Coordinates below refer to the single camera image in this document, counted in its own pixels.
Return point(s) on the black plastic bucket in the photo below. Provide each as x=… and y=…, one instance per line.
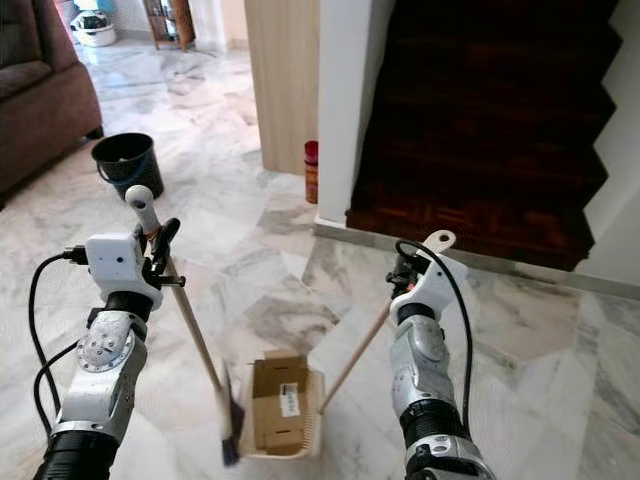
x=128, y=165

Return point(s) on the red spray can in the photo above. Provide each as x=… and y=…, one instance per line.
x=311, y=175

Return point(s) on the dark wooden staircase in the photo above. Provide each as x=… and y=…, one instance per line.
x=480, y=120

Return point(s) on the brown cardboard box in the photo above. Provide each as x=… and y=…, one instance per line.
x=280, y=400

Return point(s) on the brown fabric sofa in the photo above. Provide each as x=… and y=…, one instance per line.
x=45, y=95

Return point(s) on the light wooden cabinet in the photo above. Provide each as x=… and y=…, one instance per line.
x=285, y=85

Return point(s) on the brown wooden shelf rack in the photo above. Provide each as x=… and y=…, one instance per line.
x=170, y=22

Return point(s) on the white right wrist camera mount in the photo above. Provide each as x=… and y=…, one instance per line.
x=438, y=280

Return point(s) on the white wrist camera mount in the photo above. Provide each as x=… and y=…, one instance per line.
x=438, y=280
x=115, y=262

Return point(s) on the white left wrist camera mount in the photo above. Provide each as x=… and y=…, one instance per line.
x=115, y=262

